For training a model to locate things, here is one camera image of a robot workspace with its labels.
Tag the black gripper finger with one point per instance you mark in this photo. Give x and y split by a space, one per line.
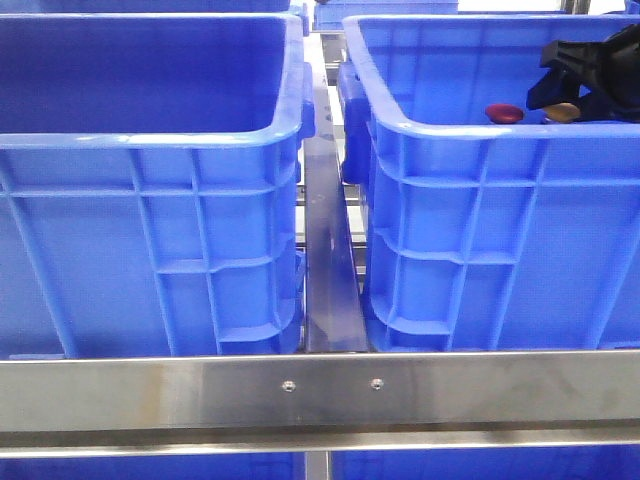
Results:
557 86
570 54

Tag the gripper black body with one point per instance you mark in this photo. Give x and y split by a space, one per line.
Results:
613 78

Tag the blue plastic crate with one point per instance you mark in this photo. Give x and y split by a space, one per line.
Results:
149 170
483 236

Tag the right blue plastic crate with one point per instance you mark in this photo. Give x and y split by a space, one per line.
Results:
483 236

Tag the left blue plastic crate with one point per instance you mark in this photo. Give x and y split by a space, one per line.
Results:
149 170

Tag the lower shelf blue crate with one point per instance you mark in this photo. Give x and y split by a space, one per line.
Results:
606 462

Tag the rear blue crate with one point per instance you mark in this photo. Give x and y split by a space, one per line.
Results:
328 15

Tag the red mushroom push button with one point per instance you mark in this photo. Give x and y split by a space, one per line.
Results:
504 114

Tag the stainless steel rack frame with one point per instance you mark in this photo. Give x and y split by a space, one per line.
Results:
336 394

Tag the yellow mushroom push button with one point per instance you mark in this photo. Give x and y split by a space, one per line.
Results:
561 113

